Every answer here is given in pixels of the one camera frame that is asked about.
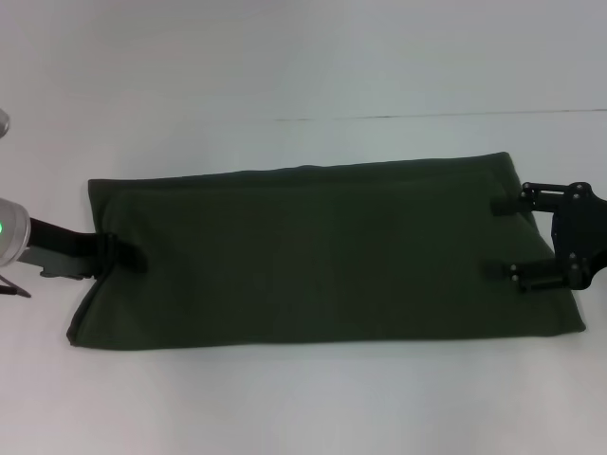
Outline left arm cable with plug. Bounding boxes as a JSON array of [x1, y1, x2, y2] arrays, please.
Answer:
[[0, 274, 33, 300]]

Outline dark green shirt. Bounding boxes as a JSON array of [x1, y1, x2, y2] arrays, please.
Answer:
[[64, 151, 589, 350]]

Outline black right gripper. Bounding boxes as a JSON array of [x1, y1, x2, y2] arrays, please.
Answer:
[[483, 181, 607, 296]]

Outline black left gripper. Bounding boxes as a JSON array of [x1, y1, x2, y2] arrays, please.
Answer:
[[18, 216, 149, 281]]

